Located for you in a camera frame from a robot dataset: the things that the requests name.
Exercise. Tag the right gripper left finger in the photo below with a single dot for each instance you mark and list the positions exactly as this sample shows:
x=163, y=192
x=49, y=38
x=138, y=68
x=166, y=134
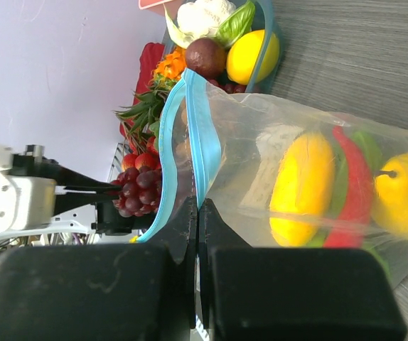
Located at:
x=135, y=291

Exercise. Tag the pink compartment organizer box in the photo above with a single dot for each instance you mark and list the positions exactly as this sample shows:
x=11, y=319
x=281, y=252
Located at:
x=150, y=4

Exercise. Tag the yellow lemon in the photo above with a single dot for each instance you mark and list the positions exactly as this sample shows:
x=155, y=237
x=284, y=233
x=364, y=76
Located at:
x=243, y=56

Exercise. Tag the clear zip top bag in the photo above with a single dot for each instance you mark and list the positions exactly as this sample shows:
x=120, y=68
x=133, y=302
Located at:
x=227, y=148

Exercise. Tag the purple passion fruit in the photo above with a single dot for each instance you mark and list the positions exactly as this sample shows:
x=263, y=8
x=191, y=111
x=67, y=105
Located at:
x=206, y=57

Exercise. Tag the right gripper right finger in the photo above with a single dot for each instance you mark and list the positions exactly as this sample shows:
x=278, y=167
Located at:
x=257, y=293

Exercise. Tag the teal food tray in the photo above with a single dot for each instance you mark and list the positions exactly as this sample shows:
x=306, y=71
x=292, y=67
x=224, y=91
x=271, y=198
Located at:
x=263, y=20

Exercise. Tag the yellow pear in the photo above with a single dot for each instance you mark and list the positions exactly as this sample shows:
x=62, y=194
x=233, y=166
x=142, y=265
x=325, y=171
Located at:
x=390, y=208

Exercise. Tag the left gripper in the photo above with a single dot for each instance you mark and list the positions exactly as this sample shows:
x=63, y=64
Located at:
x=108, y=220

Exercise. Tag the white cauliflower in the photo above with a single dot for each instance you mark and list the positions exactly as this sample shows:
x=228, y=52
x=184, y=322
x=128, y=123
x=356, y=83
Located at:
x=222, y=21

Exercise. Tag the purple grape bunch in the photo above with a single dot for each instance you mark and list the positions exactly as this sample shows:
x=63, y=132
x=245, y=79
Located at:
x=140, y=191

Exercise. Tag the red chili pepper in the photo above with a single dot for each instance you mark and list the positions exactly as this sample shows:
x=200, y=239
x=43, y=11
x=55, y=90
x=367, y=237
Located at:
x=349, y=229

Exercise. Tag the green starfruit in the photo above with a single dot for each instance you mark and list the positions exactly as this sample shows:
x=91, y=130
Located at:
x=303, y=186

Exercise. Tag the red cloth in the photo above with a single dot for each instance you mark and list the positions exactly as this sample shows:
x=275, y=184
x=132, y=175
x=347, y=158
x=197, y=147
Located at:
x=149, y=96

